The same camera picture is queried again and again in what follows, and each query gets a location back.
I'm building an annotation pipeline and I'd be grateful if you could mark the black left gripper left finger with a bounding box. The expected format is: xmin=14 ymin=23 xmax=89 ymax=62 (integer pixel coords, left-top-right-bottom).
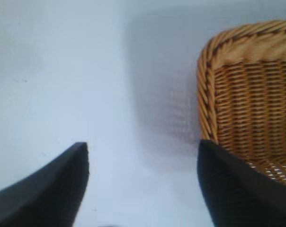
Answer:
xmin=0 ymin=141 xmax=89 ymax=227

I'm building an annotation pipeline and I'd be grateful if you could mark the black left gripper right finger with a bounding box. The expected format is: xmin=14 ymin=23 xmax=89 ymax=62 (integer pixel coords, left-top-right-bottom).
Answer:
xmin=197 ymin=139 xmax=286 ymax=227

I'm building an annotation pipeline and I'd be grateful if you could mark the brown wicker basket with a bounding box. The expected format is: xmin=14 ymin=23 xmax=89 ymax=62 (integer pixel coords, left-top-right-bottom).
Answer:
xmin=196 ymin=20 xmax=286 ymax=190

